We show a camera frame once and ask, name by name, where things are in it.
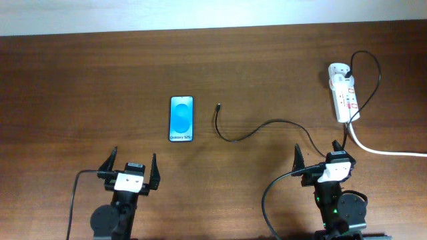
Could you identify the blue Galaxy smartphone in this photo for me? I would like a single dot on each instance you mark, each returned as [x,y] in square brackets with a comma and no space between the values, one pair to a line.
[181,119]

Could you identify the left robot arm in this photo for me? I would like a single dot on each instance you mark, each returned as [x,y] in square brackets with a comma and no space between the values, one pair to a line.
[114,221]

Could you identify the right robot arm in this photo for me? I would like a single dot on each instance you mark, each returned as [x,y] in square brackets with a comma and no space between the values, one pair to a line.
[343,212]

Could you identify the white power strip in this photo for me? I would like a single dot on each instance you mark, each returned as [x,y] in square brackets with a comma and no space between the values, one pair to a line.
[345,101]

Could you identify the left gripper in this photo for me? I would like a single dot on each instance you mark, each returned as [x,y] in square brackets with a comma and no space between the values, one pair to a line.
[103,171]

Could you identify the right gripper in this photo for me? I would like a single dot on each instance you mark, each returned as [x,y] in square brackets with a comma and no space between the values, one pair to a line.
[299,162]

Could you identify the white USB charger plug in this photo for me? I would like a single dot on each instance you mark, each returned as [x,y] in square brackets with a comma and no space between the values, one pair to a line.
[339,81]

